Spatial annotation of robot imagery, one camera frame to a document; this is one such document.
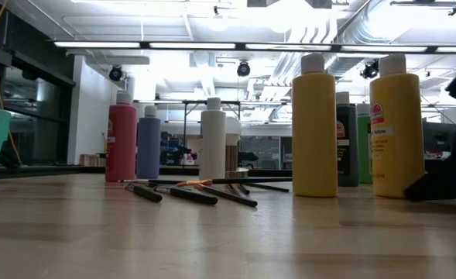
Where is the large yellow paint bottle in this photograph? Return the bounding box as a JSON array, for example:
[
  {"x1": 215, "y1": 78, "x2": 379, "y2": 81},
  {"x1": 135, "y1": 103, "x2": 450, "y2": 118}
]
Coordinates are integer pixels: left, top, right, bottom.
[
  {"x1": 369, "y1": 53, "x2": 427, "y2": 199},
  {"x1": 291, "y1": 53, "x2": 338, "y2": 198}
]

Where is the large green paint bottle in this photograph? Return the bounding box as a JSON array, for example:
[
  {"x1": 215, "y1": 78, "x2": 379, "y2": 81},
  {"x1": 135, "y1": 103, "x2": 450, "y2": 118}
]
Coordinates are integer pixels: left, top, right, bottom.
[{"x1": 357, "y1": 102, "x2": 374, "y2": 184}]

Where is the large dark paint bottle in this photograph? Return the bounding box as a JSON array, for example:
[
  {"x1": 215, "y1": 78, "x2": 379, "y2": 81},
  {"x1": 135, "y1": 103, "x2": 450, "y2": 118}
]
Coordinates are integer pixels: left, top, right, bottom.
[{"x1": 335, "y1": 91, "x2": 360, "y2": 188}]

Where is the large white paint bottle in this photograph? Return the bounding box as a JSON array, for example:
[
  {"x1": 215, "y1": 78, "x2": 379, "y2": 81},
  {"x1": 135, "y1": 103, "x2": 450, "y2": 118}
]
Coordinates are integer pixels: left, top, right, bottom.
[{"x1": 198, "y1": 97, "x2": 227, "y2": 181}]

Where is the large blue-violet paint bottle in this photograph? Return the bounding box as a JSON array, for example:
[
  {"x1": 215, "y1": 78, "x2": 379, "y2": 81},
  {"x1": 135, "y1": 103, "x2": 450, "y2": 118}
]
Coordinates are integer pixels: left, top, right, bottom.
[{"x1": 135, "y1": 104, "x2": 162, "y2": 180}]

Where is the large red paint bottle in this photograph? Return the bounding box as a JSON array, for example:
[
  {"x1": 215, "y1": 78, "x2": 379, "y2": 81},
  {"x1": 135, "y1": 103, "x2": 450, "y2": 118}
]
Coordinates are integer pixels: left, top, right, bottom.
[{"x1": 105, "y1": 91, "x2": 139, "y2": 183}]

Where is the black computer monitor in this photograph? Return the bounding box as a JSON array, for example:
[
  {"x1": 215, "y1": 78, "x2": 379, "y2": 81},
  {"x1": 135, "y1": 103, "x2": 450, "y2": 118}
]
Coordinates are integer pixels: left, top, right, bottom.
[{"x1": 422, "y1": 120, "x2": 456, "y2": 154}]

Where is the black ceiling spotlight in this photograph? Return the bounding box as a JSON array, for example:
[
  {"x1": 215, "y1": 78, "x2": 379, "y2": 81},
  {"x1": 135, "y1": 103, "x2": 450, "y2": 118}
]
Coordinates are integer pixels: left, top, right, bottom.
[
  {"x1": 236, "y1": 60, "x2": 252, "y2": 78},
  {"x1": 108, "y1": 64, "x2": 125, "y2": 82},
  {"x1": 360, "y1": 58, "x2": 380, "y2": 81}
]

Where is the black gold-ferrule flat paintbrush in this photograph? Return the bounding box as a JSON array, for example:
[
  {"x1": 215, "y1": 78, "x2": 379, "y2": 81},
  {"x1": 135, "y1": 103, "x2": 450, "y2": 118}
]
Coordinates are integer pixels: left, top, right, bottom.
[{"x1": 175, "y1": 176, "x2": 293, "y2": 188}]

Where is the brass table lamp with bulb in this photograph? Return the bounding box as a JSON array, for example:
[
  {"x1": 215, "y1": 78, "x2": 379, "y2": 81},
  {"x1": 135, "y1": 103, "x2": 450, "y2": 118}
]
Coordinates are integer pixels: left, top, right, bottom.
[{"x1": 224, "y1": 115, "x2": 250, "y2": 179}]

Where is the black long gold-ferrule paintbrush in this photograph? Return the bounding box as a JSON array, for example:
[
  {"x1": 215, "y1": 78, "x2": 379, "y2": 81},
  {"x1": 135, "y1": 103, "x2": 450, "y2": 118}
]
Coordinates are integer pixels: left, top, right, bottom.
[{"x1": 194, "y1": 183, "x2": 259, "y2": 208}]

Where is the thick black silver-ferrule paintbrush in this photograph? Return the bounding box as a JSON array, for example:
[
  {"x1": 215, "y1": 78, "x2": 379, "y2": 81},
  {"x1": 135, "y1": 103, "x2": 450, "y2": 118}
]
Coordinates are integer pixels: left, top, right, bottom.
[
  {"x1": 153, "y1": 184, "x2": 219, "y2": 206},
  {"x1": 125, "y1": 182, "x2": 163, "y2": 204}
]

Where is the brown wooden stack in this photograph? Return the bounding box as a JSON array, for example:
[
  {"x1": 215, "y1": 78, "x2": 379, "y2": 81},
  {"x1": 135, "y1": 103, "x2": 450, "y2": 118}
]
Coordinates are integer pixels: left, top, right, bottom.
[{"x1": 79, "y1": 153, "x2": 108, "y2": 167}]

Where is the long overhead light bar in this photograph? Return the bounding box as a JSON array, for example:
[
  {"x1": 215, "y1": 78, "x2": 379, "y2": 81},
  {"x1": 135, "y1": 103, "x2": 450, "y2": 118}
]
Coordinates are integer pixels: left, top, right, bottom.
[{"x1": 53, "y1": 40, "x2": 456, "y2": 54}]

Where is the yellow cable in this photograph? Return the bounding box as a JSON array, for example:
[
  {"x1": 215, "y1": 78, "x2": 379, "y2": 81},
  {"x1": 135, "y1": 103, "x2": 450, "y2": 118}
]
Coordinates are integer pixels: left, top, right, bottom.
[{"x1": 0, "y1": 0, "x2": 23, "y2": 167}]

